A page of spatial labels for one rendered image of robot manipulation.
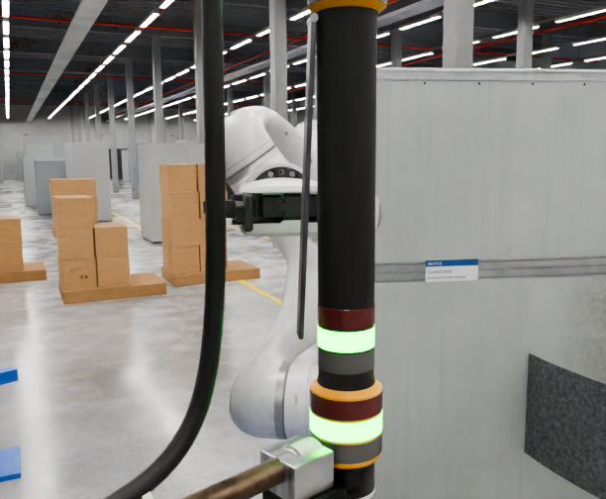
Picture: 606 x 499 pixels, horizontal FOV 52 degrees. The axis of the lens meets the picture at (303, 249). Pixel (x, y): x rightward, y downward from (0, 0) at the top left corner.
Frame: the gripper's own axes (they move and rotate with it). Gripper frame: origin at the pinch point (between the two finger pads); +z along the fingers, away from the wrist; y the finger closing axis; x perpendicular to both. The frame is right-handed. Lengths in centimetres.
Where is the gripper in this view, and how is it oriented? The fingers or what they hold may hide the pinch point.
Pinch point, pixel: (300, 211)
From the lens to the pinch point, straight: 54.4
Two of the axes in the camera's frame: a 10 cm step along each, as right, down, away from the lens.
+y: -9.9, 0.2, -1.4
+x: 0.0, -9.9, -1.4
